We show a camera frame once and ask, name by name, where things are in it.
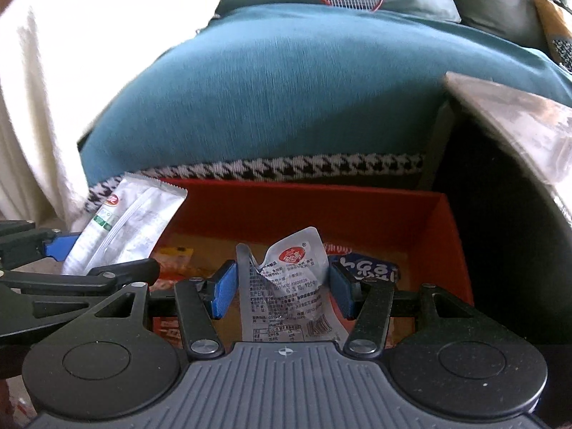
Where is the red snack packet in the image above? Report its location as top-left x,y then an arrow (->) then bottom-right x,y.
151,316 -> 185,346

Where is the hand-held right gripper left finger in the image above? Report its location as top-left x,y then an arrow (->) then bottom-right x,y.
85,260 -> 237,360

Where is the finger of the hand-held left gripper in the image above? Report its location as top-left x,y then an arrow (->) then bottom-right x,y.
0,221 -> 84,270
0,258 -> 161,299

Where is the orange yellow snack packet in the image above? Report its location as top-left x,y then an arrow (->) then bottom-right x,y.
154,245 -> 196,278

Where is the silver snack packet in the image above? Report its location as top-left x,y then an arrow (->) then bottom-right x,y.
235,226 -> 352,346

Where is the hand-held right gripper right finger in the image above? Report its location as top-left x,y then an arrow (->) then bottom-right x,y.
328,263 -> 481,355

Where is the white blanket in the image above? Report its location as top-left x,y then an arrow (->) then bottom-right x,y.
0,0 -> 225,230

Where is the yellow patterned cushion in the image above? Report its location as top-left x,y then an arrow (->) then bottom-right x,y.
531,0 -> 572,73

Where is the grey sofa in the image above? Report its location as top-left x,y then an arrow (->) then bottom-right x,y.
449,0 -> 572,51

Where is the red cardboard box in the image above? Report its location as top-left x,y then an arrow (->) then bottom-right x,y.
147,177 -> 475,350

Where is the dark table with marble top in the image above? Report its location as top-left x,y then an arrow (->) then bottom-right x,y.
428,71 -> 572,346

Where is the teal blanket with houndstooth trim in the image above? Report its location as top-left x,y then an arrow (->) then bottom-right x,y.
79,4 -> 572,216

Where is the blue white snack packet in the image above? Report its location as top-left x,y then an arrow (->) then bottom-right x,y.
328,252 -> 400,285

